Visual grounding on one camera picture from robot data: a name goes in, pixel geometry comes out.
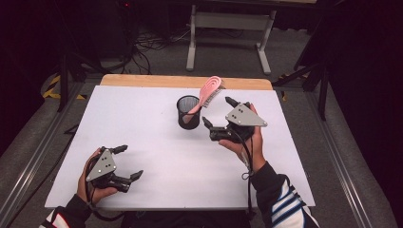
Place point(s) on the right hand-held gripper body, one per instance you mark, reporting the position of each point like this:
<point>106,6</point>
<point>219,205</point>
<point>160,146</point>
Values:
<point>244,117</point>

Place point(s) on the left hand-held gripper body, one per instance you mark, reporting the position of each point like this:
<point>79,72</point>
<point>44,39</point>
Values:
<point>103,166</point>

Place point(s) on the black mesh pen holder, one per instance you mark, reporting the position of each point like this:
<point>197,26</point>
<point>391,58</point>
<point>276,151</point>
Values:
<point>189,122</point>

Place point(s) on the pink hairbrush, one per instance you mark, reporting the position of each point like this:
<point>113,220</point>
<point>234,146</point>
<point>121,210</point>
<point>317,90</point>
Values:
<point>209,90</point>

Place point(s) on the person's left hand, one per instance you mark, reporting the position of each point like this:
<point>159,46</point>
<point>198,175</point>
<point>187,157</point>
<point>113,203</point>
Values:
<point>84,186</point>

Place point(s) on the person's right hand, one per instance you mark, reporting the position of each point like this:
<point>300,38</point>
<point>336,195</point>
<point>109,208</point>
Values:
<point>253,152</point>

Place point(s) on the white board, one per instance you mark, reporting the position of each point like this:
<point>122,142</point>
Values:
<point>177,164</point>

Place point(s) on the person's dark torso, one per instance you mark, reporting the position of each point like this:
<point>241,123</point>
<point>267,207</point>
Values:
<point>187,220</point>

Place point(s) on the wooden table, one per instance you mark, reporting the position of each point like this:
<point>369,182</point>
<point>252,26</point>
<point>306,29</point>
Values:
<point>152,81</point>

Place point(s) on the black metal stand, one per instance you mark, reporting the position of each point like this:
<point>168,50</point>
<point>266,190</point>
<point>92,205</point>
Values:
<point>321,85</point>
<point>65,79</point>

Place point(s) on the yellow black hazard tape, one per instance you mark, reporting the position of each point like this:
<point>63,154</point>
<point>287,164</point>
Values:
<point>52,88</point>

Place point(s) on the aluminium floor rail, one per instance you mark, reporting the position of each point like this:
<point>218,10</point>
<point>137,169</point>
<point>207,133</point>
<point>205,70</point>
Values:
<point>339,164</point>
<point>34,158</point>

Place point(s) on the grey metal table frame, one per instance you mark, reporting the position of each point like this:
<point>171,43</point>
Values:
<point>233,22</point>

